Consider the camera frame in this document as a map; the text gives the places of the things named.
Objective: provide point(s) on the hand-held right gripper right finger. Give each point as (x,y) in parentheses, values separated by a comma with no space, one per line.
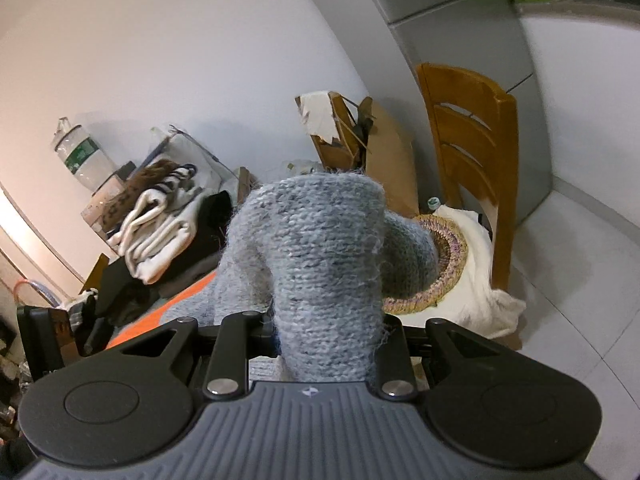
(397,357)

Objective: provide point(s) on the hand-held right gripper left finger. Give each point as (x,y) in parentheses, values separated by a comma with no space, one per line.
(232,350)

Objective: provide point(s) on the grey knit cardigan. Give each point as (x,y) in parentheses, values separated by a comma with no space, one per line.
(320,260)

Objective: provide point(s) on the stack of folded white clothes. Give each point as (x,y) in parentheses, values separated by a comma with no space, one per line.
(165,195)

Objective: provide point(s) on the colourful hula hoop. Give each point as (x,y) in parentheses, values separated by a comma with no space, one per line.
(32,287)

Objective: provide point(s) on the dark grey folded garment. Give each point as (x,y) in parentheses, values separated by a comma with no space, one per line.
(190,280)

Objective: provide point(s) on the wooden chair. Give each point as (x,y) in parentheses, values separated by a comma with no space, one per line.
(480,135)
(95,272)

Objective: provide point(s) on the orange patterned mat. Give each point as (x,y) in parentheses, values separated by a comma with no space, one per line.
(145,322)

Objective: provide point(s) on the round woven mat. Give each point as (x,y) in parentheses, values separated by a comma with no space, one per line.
(452,260)

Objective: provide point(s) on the white folded sweatshirt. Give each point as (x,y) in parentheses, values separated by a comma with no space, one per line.
(160,245)

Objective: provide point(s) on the black folded garment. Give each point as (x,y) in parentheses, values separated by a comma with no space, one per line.
(212,220)

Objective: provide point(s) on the small green-capped bottle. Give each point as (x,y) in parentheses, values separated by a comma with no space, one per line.
(433,204)

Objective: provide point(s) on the brown flower-patterned sweater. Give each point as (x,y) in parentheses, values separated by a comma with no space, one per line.
(130,192)

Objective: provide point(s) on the cardboard box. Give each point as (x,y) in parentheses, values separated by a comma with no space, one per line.
(390,160)

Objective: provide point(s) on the white plastic bag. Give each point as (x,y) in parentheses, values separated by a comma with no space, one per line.
(195,155)

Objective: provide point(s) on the grey tall cabinet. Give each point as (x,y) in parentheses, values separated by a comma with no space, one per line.
(460,25)

